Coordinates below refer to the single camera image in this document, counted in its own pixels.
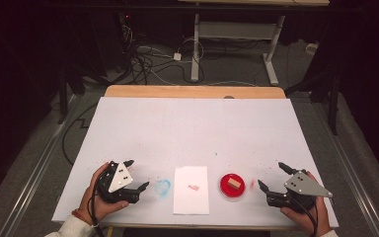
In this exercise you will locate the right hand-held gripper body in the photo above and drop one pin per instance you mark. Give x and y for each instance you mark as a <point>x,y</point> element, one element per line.
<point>304,187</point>

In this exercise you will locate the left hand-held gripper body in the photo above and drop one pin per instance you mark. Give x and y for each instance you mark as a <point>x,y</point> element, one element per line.
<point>120,179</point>

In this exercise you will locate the small wooden stamp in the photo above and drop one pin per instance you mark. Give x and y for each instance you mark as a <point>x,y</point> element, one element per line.
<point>233,184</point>

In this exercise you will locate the round red ink pad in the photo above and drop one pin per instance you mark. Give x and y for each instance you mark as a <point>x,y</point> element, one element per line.
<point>225,192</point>

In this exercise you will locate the white paper sheet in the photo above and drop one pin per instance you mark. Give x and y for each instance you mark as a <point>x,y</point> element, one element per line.
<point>190,200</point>

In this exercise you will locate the person's right hand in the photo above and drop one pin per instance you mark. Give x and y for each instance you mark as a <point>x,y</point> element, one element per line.
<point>306,220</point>

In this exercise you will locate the person's left hand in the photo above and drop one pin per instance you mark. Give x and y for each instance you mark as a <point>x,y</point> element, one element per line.
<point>102,207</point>

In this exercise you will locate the white board table cover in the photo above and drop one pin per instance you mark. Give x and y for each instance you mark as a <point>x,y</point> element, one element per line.
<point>190,131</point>

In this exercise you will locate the black metal stand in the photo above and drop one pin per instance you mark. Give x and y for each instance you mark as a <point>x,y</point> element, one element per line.
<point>62,95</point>
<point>334,98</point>

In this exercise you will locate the wooden table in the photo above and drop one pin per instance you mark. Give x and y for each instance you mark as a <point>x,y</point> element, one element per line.
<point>177,91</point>

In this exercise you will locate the white power adapter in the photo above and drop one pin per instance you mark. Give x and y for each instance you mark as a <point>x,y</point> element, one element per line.
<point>177,56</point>

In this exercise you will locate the white floor socket box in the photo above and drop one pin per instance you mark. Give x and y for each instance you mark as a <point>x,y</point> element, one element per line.
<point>312,48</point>

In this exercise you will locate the metal floor rail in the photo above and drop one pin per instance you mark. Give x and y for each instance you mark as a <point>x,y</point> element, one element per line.
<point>352,177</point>
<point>36,171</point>

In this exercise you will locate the white metal desk frame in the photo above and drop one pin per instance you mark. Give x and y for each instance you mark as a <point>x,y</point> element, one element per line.
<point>233,30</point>

